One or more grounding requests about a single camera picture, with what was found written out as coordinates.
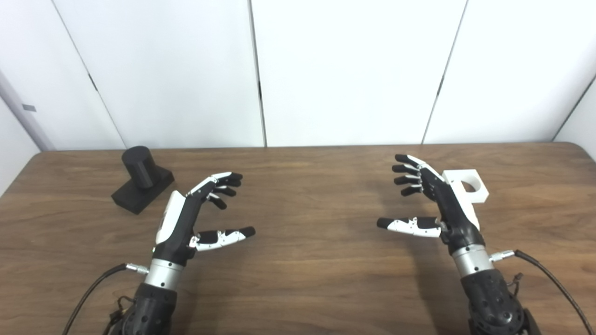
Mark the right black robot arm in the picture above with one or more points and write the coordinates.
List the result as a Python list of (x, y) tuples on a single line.
[(489, 298)]

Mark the small grey wall tag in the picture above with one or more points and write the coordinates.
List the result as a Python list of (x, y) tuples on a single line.
[(29, 108)]

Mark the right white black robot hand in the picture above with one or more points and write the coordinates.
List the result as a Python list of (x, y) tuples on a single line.
[(454, 209)]

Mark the black peg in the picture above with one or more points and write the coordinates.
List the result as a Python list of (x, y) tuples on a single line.
[(139, 170)]

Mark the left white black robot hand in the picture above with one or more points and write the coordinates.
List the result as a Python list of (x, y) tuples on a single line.
[(179, 218)]

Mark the white square piece with hole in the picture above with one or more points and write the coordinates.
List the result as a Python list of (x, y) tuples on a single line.
[(465, 177)]

